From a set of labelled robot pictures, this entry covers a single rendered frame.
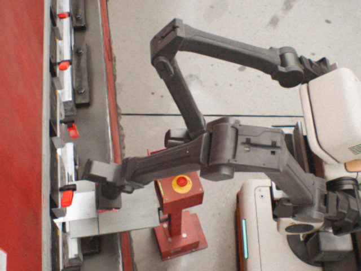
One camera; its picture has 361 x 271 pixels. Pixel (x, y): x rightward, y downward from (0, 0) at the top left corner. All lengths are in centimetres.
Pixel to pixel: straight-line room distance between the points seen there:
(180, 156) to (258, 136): 18
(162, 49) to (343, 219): 63
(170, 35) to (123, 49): 186
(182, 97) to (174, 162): 47
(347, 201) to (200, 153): 48
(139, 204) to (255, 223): 89
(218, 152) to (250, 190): 140
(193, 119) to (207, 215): 106
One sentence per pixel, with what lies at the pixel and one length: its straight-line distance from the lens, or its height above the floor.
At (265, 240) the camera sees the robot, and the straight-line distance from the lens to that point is 208.
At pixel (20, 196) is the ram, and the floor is 155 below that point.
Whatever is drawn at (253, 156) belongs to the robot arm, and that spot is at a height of 157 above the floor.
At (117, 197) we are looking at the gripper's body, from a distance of 125.
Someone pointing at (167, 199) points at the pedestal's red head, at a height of 78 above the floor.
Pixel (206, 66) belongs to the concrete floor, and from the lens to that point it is 291.
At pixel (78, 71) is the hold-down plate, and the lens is 175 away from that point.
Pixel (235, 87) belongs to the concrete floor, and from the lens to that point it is 282.
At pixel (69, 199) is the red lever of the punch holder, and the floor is 131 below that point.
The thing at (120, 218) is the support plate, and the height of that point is 100.
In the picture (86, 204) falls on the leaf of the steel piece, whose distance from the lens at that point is 135.
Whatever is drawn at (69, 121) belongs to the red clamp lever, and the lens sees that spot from 120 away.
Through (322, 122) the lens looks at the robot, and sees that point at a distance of 112.
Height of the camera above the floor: 223
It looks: 59 degrees down
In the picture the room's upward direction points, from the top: 1 degrees clockwise
